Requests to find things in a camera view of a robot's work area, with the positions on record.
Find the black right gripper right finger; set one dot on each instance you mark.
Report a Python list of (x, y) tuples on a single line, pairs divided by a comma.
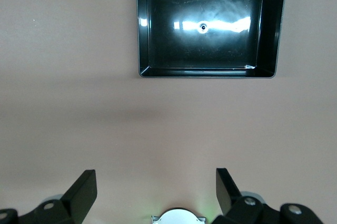
[(226, 192)]

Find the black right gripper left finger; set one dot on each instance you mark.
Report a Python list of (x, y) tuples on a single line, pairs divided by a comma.
[(79, 195)]

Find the black plastic box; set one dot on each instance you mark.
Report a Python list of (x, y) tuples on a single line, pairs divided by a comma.
[(210, 58)]

